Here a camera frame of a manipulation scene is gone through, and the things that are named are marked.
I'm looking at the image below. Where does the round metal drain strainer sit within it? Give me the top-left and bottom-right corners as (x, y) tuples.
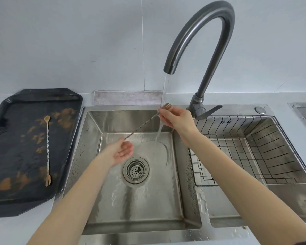
(122, 157), (150, 184)

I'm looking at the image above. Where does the black wire dish rack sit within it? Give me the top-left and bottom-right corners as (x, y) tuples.
(190, 114), (306, 187)

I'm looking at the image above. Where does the person's right hand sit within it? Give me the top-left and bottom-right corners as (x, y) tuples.
(158, 106), (201, 147)

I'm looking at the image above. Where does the dark grey gooseneck faucet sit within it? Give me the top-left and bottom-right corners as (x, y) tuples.
(163, 0), (236, 121)

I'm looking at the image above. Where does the person's left forearm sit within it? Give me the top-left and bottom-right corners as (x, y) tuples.
(27, 153), (115, 245)

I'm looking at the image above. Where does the stainless steel double sink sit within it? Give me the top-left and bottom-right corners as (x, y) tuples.
(52, 104), (306, 245)

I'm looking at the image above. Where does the person's right forearm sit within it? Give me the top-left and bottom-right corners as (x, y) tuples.
(185, 132), (306, 245)

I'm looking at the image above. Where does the grey folded cloth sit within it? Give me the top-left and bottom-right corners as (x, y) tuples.
(93, 89), (166, 106)

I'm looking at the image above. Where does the black plastic tray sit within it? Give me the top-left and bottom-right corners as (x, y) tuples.
(0, 88), (83, 218)

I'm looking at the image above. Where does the person's left hand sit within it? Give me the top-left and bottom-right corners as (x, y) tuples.
(102, 137), (134, 167)

